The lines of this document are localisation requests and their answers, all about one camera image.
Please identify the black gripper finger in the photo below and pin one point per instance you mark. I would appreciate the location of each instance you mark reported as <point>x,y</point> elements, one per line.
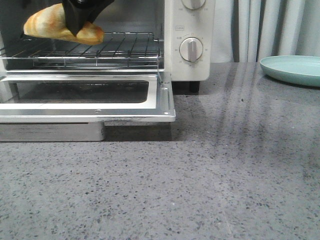
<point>78,12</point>

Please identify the striped croissant bread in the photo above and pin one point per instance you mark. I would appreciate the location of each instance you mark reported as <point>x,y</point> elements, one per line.
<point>50,23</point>

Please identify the oven glass door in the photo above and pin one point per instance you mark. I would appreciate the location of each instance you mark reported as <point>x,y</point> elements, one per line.
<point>76,106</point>

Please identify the white toaster oven body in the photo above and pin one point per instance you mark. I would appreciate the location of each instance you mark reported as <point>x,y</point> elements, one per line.
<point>168,20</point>

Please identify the upper oven knob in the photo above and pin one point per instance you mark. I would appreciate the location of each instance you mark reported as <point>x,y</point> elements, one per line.
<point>193,4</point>

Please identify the lower oven timer knob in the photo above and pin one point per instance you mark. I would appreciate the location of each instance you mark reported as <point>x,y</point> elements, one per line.
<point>191,49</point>

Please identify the grey curtain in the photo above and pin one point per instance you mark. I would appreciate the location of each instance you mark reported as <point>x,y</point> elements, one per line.
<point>250,30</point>

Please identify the teal round plate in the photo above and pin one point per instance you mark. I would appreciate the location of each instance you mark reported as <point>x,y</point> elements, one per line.
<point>293,69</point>

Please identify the metal wire oven rack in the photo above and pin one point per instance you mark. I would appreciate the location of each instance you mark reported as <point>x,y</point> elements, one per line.
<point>119,50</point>

